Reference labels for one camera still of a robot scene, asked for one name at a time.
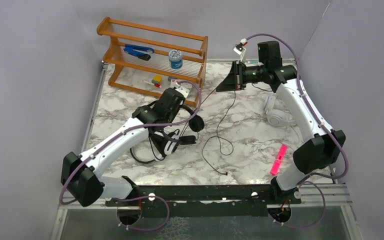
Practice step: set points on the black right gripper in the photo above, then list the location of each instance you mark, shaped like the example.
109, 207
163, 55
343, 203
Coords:
235, 79

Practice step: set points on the white black gaming headset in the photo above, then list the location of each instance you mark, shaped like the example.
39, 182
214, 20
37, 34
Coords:
162, 144

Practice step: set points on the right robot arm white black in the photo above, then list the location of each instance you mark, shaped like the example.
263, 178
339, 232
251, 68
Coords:
322, 143

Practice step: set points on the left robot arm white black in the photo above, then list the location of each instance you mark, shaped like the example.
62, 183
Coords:
82, 174

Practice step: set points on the white over-ear headphones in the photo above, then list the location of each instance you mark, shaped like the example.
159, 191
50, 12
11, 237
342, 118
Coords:
276, 117

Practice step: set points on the small blue grey block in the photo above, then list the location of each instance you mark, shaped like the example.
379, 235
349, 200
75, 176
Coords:
170, 78

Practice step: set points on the blue lidded jar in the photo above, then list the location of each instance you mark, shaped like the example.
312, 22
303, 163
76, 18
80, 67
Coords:
175, 58

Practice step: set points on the yellow grey small object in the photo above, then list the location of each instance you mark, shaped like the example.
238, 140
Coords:
157, 79

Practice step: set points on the red white marker pen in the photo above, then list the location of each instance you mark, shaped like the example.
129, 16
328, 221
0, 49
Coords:
152, 84

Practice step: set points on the wooden orange shelf rack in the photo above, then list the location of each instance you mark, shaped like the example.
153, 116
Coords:
129, 72

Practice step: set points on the blue black hand tool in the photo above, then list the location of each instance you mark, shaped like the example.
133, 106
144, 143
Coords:
140, 52

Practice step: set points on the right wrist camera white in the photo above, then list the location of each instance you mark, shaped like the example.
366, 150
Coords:
240, 49

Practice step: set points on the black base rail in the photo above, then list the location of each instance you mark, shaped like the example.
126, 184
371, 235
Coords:
159, 201

